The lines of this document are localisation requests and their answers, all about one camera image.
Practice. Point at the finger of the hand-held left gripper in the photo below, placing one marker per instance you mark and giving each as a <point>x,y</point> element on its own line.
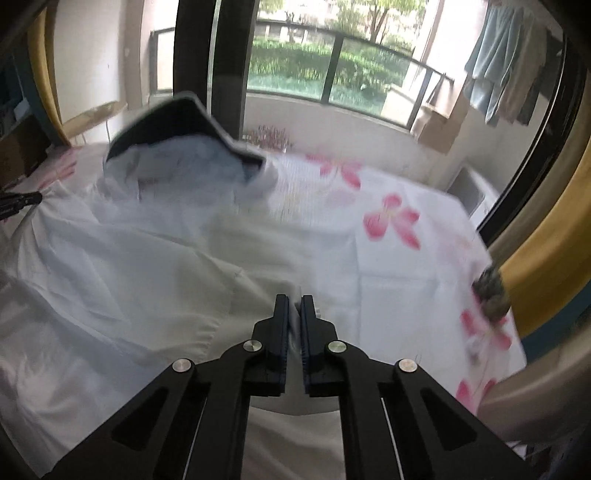
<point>21,202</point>

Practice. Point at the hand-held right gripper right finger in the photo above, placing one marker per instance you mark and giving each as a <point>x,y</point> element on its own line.
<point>307,350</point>

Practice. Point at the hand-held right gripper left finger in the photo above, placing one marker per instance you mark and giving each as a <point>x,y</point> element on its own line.
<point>282,350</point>

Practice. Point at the white floral tablecloth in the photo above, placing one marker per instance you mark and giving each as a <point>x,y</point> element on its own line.
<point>138,258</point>

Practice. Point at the hanging clothes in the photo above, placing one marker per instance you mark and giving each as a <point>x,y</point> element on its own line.
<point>508,64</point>

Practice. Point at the dark wooden shelf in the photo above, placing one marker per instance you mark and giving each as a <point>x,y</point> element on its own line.
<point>18,120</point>

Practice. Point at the round wooden side table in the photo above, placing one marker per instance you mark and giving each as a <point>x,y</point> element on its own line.
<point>92,117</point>

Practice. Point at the yellow curtain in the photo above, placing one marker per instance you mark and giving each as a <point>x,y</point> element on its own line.
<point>44,64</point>
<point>538,272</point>

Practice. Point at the pink floral white bedsheet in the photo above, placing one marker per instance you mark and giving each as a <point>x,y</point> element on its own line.
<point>392,240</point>

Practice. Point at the pink flowering potted plant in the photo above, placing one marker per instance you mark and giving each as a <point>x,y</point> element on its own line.
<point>271,137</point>

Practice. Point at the white appliance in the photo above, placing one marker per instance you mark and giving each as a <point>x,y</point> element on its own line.
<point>471,191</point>

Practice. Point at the cardboard box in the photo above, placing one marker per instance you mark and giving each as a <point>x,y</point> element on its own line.
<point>441,122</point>

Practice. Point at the black balcony railing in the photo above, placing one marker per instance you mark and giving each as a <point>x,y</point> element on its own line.
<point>351,69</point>

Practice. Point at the black sliding door frame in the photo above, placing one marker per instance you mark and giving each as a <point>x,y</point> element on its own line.
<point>207,64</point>

